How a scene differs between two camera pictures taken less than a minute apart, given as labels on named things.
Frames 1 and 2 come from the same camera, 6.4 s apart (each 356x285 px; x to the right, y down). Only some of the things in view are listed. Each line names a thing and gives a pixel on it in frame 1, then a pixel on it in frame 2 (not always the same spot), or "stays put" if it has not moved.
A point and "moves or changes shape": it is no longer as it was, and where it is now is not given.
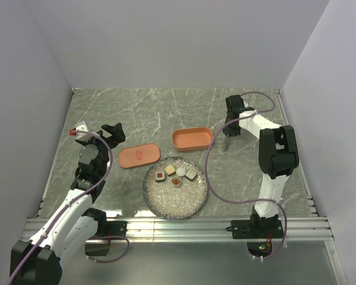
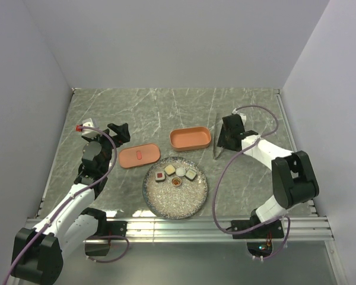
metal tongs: [226, 140] moves or changes shape
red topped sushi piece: [160, 176] stays put
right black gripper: [232, 132] to [221, 141]
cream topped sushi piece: [169, 170] stays put
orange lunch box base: [191, 139] stays put
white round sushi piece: [180, 171] stays put
